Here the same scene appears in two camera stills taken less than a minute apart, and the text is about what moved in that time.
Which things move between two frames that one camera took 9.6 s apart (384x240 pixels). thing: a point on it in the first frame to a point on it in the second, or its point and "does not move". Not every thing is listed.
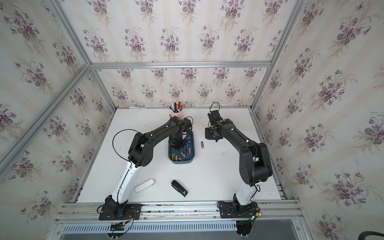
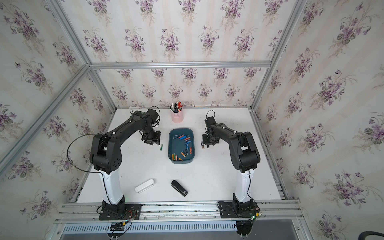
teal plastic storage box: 186,155 does not move
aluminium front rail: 270,211 does not move
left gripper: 178,148 to 156,139
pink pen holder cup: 179,114 does not move
